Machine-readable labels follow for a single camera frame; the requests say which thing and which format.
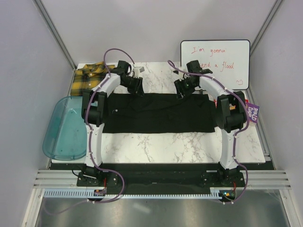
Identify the teal transparent plastic bin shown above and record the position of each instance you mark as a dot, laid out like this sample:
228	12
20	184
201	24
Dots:
66	135

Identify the aluminium corner post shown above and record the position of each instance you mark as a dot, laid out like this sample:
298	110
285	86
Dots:
51	26
267	22

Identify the right aluminium corner post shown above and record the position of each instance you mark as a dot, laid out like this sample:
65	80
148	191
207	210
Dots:
267	22

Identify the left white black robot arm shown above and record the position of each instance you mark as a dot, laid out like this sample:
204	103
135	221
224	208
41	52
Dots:
95	109

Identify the black long sleeve shirt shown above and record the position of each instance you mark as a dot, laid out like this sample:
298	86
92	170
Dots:
160	113

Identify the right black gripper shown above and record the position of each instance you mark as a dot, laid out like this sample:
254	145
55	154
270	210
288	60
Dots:
181	91

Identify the white dry-erase board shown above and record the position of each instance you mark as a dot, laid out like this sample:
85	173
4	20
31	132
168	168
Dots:
229	60

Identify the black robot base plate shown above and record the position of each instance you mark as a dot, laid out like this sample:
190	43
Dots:
160	177

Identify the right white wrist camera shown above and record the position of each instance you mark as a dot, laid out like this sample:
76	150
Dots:
181	72

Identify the yellow plaid folded shirt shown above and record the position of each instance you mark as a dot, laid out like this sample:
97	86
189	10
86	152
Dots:
88	77

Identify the left aluminium corner post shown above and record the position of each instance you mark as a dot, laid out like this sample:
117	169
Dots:
51	26

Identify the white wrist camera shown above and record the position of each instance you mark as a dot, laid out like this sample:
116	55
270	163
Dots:
137	71
181	72

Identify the white slotted cable duct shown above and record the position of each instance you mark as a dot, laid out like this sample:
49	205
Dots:
106	194

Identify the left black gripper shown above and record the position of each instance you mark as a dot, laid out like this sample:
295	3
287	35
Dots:
138	89

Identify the aluminium frame rail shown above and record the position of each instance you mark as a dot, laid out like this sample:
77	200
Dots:
258	179

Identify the Roald Dahl paperback book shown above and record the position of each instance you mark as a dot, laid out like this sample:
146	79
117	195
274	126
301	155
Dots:
253	111

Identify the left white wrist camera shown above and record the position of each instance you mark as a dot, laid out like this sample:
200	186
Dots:
137	71

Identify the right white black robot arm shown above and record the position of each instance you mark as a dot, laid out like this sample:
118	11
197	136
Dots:
231	115

